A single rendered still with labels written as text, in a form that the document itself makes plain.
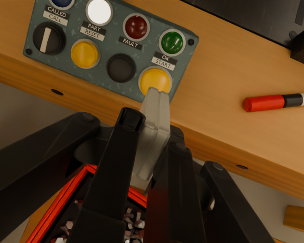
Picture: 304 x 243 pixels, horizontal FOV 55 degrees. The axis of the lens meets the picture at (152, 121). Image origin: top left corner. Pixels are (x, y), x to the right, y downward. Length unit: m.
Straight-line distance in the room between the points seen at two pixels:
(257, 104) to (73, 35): 0.20
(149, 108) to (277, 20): 0.27
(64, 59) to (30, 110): 0.96
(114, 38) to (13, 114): 1.01
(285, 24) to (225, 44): 0.09
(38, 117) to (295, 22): 1.01
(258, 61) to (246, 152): 0.11
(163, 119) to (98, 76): 0.15
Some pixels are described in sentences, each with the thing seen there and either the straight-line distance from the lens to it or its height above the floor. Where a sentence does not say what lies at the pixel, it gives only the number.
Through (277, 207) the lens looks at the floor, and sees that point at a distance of 1.43.
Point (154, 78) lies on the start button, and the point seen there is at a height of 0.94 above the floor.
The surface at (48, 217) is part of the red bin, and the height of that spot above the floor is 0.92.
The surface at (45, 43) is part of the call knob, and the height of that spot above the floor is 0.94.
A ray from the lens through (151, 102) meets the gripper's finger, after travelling 0.17.
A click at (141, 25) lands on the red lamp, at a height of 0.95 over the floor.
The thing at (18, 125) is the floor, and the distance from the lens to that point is 1.24.
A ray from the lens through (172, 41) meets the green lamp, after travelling 0.27.
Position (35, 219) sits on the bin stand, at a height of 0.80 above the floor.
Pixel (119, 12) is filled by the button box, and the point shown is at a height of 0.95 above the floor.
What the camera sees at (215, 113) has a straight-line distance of 0.32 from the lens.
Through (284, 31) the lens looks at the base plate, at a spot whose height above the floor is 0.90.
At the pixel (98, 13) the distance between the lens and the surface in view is 0.28.
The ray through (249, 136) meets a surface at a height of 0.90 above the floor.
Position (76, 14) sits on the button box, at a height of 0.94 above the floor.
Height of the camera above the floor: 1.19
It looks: 75 degrees down
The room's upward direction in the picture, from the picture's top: 45 degrees clockwise
